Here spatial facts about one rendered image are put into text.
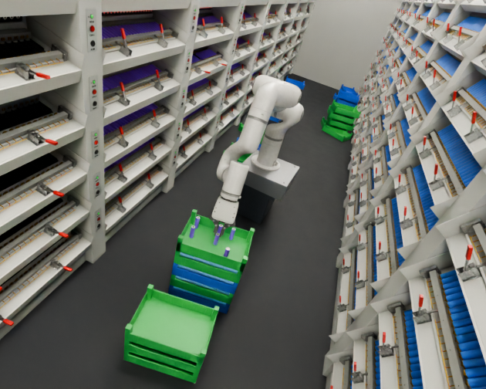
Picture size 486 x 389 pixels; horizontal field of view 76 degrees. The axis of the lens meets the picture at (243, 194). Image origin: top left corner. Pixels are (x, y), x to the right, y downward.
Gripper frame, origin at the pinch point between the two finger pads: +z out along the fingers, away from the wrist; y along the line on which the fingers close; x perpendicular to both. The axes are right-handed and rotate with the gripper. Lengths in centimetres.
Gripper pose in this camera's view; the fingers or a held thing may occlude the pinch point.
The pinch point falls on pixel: (218, 231)
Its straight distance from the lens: 139.1
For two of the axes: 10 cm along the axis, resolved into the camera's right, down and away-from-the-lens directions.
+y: -9.5, -3.1, 0.1
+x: -0.7, 1.7, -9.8
